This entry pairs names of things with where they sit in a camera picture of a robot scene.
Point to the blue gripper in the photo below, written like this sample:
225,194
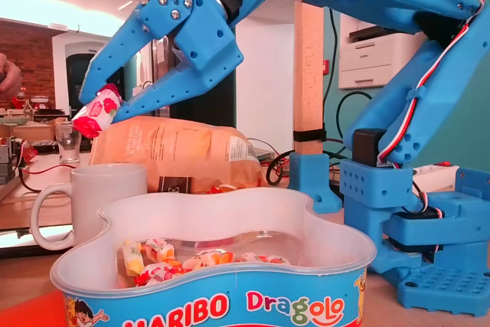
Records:
208,37

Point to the red strawberry candy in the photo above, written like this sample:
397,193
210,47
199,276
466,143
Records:
97,112

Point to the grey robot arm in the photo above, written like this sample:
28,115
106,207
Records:
9,158

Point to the bare person hand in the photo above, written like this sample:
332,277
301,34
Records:
9,76

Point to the black fridge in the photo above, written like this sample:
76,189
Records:
214,108

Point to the dark arched door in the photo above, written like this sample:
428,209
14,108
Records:
74,74

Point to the orange chips bag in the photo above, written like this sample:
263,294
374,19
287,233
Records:
180,147

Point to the empty drinking glass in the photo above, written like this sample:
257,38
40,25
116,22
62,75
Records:
69,149

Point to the white ceramic mug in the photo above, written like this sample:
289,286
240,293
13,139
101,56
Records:
111,197

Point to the red kitchen appliance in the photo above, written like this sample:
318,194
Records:
18,101

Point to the white orange wrapped candy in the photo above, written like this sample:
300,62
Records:
206,259
264,259
159,249

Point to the white printer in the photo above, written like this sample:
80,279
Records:
367,59

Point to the yellow wrapped candy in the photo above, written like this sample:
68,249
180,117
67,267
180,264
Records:
133,258

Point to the pink red wrapped candy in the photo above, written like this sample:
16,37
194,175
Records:
157,273

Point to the black smartphone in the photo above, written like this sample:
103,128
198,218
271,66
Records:
19,244

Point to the Haribo plastic candy tub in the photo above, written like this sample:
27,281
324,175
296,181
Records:
214,300

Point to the white power strip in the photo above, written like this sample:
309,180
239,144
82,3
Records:
440,177

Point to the wooden camera post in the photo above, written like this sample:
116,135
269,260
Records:
308,74

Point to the red wall alarm box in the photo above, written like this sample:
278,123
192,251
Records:
326,66

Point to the blue post base mount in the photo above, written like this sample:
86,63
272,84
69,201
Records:
308,181

